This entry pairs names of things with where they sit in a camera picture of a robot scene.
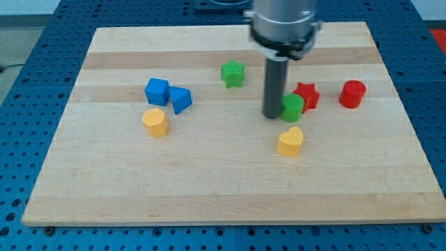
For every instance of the blue cube block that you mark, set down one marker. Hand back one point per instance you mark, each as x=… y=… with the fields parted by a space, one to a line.
x=157 y=92

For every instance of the yellow heart block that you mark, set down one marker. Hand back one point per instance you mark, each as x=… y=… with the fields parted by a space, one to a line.
x=290 y=142

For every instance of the red star block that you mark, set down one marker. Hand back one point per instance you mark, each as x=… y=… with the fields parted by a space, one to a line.
x=309 y=94

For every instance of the red cylinder block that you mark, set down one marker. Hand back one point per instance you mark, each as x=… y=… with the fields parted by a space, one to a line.
x=352 y=94

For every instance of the blue perforated table plate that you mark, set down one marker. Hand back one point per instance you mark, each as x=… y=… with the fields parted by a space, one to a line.
x=34 y=105

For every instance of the blue triangle block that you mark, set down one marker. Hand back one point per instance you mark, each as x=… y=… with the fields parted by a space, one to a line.
x=181 y=98

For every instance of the yellow hexagon block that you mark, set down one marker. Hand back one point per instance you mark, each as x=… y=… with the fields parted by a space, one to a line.
x=155 y=122

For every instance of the green cylinder block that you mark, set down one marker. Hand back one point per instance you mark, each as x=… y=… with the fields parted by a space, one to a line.
x=292 y=107

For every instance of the wooden board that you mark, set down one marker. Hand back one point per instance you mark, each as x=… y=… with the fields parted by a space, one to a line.
x=218 y=163

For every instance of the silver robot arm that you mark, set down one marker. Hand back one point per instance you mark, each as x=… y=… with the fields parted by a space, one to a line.
x=281 y=30

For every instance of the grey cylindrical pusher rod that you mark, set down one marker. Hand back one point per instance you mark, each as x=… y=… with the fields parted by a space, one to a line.
x=275 y=79

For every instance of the green star block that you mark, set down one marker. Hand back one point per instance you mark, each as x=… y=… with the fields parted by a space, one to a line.
x=233 y=74

